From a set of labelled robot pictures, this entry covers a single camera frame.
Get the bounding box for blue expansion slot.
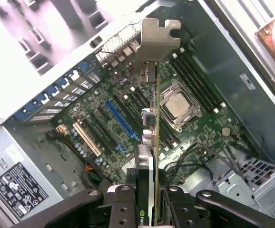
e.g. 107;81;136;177
105;101;135;141

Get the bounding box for silver CPU chip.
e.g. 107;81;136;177
163;95;196;120

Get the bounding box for yellow black power cable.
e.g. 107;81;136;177
46;123;81;155

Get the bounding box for green motherboard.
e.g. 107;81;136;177
50;47;255;188

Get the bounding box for blue slot retention clip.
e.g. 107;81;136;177
54;77;73;93
13;105;36;123
34;91;59;107
74;60;96;78

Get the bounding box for metal CPU socket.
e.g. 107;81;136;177
158;79;203;131

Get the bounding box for white case sticker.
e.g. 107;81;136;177
239;73;256;91

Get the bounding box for white expansion slot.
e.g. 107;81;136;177
72;122;103;157

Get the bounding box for red orange wire bundle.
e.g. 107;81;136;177
81;163;105;190

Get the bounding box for black open PC case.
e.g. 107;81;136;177
0;0;275;228

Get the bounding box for grey power supply unit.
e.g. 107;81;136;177
0;118;90;228

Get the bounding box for perforated metal drive cage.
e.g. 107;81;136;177
208;155;275;220

